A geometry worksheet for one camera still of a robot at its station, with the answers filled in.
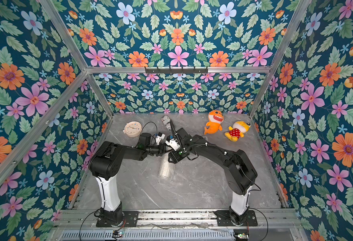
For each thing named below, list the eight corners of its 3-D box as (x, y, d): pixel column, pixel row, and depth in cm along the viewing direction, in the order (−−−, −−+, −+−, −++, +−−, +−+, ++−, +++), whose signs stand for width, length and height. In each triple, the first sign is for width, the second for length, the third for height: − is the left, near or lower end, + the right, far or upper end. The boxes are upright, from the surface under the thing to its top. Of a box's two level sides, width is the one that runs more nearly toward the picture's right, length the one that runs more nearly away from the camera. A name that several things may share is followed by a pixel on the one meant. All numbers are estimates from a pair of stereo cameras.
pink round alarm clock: (123, 136, 108) (121, 134, 106) (127, 124, 116) (126, 121, 114) (139, 136, 108) (138, 134, 106) (142, 124, 116) (141, 121, 114)
